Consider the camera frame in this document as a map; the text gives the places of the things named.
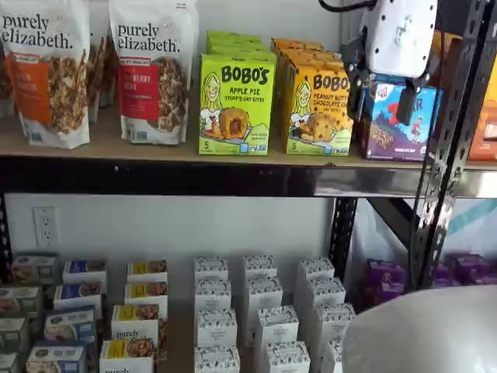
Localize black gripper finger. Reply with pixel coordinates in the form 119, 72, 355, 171
398, 74, 430, 125
340, 37, 370, 120

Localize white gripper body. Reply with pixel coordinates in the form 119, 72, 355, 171
359, 0, 436, 78

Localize orange Bobo's peanut butter box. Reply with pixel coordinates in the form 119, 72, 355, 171
286, 60, 355, 155
276, 48, 343, 151
270, 37, 325, 137

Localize blue Zbar box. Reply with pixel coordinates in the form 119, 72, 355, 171
368, 73, 407, 87
363, 82, 444, 162

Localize wooden shelf board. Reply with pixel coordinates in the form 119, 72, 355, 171
464, 158, 497, 171
0, 104, 432, 171

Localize black metal shelf rack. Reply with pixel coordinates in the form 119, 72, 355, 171
446, 0, 497, 199
0, 0, 488, 292

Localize green Bobo's apple pie box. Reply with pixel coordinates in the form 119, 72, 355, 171
205, 30, 262, 44
205, 40, 272, 57
199, 53, 277, 156

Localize purple box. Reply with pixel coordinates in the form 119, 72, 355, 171
376, 279, 408, 309
452, 254, 491, 287
433, 263, 454, 288
367, 259, 405, 284

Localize white patterned box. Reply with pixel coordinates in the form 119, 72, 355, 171
194, 278, 232, 312
193, 345, 241, 373
306, 276, 346, 308
266, 340, 311, 373
321, 340, 344, 373
246, 276, 283, 312
243, 254, 277, 280
193, 255, 229, 281
255, 305, 299, 345
196, 309, 238, 348
316, 302, 356, 343
297, 256, 335, 281

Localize yellow granola box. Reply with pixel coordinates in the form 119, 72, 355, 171
111, 304, 162, 343
123, 281, 169, 308
99, 339, 156, 373
127, 260, 169, 284

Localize blue granola box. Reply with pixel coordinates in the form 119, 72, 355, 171
53, 281, 103, 312
26, 341, 89, 373
43, 306, 96, 345
62, 259, 108, 291

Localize grey-green granola box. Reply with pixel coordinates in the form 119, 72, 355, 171
0, 352, 21, 373
0, 286, 42, 318
0, 317, 30, 353
11, 254, 59, 285

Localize granola bag red label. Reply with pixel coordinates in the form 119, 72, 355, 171
108, 0, 200, 147

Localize white granola bag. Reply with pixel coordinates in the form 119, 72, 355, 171
87, 0, 118, 124
0, 38, 17, 118

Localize white patterned small boxes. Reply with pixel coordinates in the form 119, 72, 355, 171
89, 271, 342, 373

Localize granola bag orange label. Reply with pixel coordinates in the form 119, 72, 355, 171
0, 0, 92, 150

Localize black cable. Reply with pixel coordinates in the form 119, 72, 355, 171
318, 0, 376, 12

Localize white wall outlet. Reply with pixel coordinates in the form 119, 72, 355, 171
33, 206, 58, 248

